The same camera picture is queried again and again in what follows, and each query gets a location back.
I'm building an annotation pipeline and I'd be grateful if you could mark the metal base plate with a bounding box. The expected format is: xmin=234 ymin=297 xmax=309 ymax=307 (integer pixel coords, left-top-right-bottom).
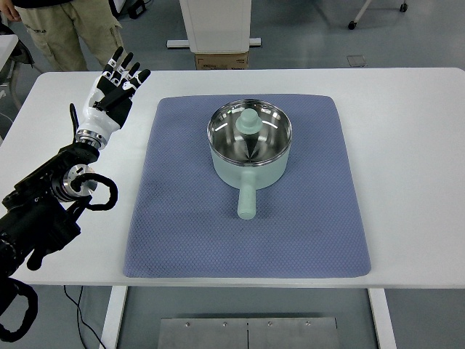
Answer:
xmin=158 ymin=317 xmax=341 ymax=348

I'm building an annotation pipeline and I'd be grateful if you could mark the white table leg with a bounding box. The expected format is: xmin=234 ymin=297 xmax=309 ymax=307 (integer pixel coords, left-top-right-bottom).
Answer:
xmin=368 ymin=288 xmax=397 ymax=349
xmin=99 ymin=286 xmax=129 ymax=349

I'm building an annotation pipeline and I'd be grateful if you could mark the person in khaki trousers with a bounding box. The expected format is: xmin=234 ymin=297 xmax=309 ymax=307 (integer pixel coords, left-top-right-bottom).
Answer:
xmin=1 ymin=0 xmax=124 ymax=71

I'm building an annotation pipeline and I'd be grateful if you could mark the white table right leg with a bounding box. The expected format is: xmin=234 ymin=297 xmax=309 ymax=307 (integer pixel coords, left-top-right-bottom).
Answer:
xmin=368 ymin=288 xmax=397 ymax=349

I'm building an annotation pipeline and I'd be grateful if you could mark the white table left leg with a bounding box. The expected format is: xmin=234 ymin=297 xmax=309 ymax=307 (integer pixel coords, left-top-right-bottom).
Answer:
xmin=99 ymin=286 xmax=129 ymax=349

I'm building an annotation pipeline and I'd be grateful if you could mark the green pot with handle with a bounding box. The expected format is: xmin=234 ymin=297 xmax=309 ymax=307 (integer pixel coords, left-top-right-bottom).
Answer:
xmin=207 ymin=99 xmax=292 ymax=220

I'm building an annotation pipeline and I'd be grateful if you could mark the blue quilted mat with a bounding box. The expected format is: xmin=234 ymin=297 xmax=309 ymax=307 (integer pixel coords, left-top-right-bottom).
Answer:
xmin=124 ymin=95 xmax=371 ymax=278

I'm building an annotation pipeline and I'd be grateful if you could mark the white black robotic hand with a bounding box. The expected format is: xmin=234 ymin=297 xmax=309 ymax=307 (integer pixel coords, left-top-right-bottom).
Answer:
xmin=75 ymin=47 xmax=150 ymax=150

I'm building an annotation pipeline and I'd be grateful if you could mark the grey floor plate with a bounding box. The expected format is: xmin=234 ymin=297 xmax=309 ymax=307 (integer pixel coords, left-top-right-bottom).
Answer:
xmin=347 ymin=55 xmax=368 ymax=68

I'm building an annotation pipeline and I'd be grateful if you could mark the black floor cable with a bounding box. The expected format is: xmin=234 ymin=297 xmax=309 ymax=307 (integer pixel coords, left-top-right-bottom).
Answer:
xmin=63 ymin=285 xmax=107 ymax=349

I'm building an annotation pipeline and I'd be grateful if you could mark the white cabinet on stand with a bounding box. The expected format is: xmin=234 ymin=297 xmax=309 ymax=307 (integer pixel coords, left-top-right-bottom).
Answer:
xmin=166 ymin=0 xmax=262 ymax=54

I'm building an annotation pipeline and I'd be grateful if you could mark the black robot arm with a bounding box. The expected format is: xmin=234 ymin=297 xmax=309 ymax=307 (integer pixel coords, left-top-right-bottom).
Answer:
xmin=1 ymin=140 xmax=118 ymax=342

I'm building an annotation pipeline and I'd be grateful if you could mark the cardboard box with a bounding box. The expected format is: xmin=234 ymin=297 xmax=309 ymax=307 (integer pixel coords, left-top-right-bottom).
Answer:
xmin=195 ymin=52 xmax=248 ymax=71

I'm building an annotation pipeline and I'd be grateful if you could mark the wheeled chair base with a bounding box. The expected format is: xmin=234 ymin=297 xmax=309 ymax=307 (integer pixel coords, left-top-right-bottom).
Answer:
xmin=347 ymin=0 xmax=409 ymax=31

